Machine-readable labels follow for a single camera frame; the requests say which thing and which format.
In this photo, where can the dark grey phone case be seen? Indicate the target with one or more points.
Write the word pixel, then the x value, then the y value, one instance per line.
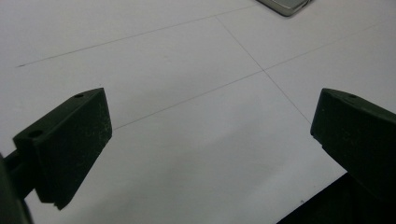
pixel 286 5

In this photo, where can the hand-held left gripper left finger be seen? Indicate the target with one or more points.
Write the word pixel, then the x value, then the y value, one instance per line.
pixel 65 146

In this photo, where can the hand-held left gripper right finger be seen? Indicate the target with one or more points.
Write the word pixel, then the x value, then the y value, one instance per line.
pixel 358 137

